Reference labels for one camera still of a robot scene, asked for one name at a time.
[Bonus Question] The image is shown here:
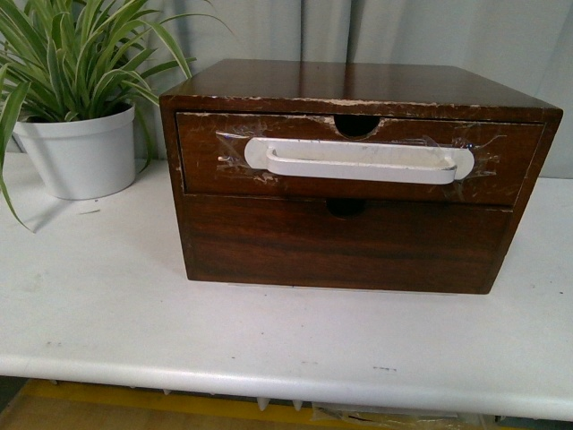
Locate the brown wooden drawer cabinet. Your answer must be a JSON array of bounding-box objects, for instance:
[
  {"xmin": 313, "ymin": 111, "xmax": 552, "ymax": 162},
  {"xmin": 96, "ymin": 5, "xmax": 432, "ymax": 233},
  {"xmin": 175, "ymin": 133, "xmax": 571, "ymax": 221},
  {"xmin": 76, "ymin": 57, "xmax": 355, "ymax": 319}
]
[{"xmin": 160, "ymin": 59, "xmax": 562, "ymax": 285}]

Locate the white drawer handle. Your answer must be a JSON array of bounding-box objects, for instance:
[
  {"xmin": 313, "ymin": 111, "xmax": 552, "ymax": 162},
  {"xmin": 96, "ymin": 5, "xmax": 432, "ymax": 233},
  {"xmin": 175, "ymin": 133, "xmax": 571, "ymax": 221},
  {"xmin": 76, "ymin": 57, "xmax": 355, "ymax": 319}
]
[{"xmin": 244, "ymin": 137, "xmax": 475, "ymax": 185}]

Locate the white plant pot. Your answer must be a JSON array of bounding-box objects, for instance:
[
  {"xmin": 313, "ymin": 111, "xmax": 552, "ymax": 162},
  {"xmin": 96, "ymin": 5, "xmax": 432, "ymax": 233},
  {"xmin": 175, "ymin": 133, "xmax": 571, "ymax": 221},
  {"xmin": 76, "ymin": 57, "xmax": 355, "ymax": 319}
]
[{"xmin": 13, "ymin": 106, "xmax": 136, "ymax": 200}]

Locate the wooden drawer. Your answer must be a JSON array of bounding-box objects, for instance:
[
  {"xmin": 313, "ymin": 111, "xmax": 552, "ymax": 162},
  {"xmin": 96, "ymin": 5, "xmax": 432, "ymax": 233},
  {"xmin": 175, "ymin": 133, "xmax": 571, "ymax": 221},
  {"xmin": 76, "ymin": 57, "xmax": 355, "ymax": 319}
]
[
  {"xmin": 175, "ymin": 112, "xmax": 543, "ymax": 206},
  {"xmin": 177, "ymin": 195, "xmax": 512, "ymax": 294}
]

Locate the green spider plant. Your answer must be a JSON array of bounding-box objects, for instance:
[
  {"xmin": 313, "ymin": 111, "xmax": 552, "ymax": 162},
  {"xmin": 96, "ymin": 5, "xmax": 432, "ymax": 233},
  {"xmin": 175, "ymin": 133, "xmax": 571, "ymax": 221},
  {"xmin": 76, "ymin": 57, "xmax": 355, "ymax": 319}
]
[{"xmin": 0, "ymin": 0, "xmax": 234, "ymax": 234}]

